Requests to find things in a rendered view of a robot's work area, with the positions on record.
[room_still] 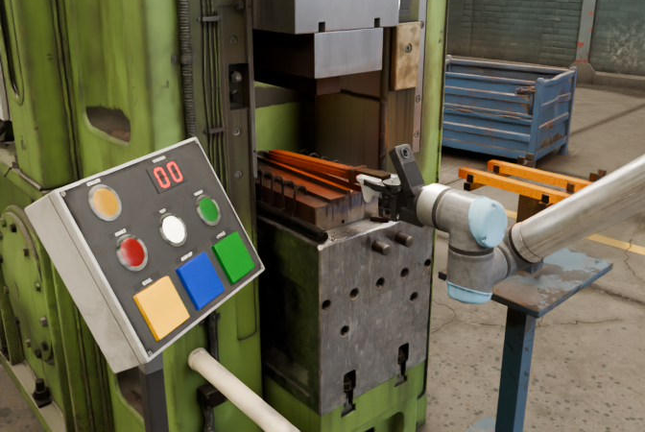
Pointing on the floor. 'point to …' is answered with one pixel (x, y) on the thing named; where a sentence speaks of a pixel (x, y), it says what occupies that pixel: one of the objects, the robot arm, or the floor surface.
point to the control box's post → (154, 395)
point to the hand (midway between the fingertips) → (363, 174)
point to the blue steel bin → (507, 108)
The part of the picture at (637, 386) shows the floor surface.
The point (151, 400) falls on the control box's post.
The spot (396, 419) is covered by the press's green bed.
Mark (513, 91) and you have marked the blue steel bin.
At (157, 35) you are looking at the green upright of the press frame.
